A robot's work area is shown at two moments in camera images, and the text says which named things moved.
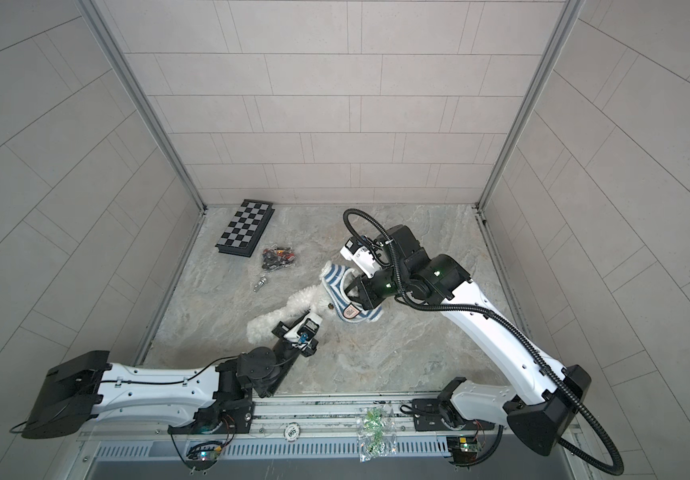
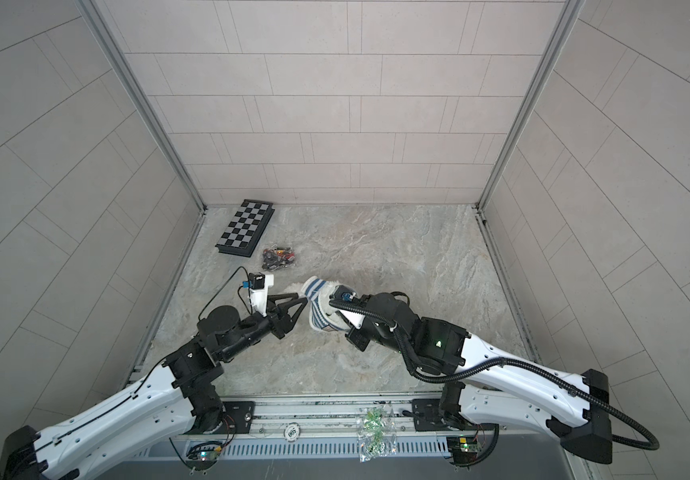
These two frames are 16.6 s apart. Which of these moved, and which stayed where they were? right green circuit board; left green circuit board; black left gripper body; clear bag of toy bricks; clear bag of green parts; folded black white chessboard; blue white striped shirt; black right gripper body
Moved: black right gripper body; black left gripper body; blue white striped shirt
Stayed: right green circuit board; clear bag of toy bricks; left green circuit board; clear bag of green parts; folded black white chessboard
